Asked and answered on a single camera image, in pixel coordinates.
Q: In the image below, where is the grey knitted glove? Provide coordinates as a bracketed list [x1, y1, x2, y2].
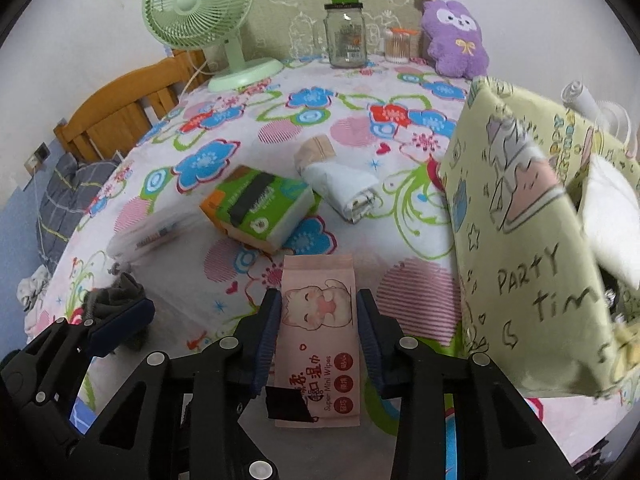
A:
[81, 272, 149, 351]

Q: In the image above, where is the clear plastic bag pack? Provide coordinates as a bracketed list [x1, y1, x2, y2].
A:
[105, 209, 204, 266]

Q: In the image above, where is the pink wet wipes pack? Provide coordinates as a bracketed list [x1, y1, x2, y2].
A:
[270, 255, 360, 429]

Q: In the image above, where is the green orange tissue pack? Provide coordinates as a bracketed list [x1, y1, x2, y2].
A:
[200, 166, 314, 254]

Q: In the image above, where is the white cloth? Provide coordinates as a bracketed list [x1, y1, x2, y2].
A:
[300, 160, 378, 223]

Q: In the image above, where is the white crumpled clothing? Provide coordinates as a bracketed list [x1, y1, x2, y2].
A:
[16, 266, 51, 312]

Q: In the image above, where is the yellow patterned storage box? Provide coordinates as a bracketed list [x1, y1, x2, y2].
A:
[439, 77, 639, 396]

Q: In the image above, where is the grey plaid pillow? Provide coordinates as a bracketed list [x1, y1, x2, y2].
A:
[36, 153, 120, 274]

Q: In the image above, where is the wooden bed headboard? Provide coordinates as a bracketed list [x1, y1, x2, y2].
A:
[54, 50, 207, 162]

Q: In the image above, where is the floral tablecloth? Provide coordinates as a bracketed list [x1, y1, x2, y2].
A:
[24, 54, 632, 466]

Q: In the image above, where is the green desk fan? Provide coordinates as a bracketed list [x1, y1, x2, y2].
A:
[142, 0, 283, 92]

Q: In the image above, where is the white standing fan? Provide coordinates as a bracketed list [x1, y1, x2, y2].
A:
[561, 80, 638, 159]

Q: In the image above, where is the green patterned board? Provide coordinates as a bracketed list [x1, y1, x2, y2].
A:
[241, 0, 422, 60]

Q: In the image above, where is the purple plush bunny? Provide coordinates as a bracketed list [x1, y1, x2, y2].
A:
[421, 0, 489, 79]

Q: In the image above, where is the glass mason jar mug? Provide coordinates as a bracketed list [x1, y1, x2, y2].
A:
[323, 2, 368, 68]

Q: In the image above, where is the cotton swab container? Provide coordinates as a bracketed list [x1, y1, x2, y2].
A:
[383, 27, 420, 64]

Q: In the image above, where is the wall socket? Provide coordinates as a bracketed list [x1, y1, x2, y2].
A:
[24, 143, 51, 177]

